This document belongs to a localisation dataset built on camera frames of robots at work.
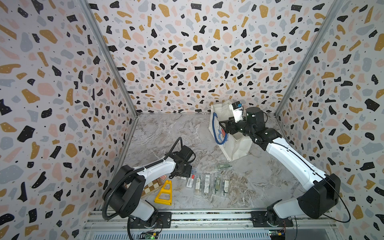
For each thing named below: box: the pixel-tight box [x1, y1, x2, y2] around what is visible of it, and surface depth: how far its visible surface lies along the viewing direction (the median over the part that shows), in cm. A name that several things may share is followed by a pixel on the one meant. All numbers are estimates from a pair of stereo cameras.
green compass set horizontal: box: [217, 163, 233, 170], surface depth 94 cm
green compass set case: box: [214, 176, 221, 194], surface depth 85 cm
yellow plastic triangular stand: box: [154, 179, 173, 206], surface depth 83 cm
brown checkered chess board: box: [141, 175, 167, 198], surface depth 83 cm
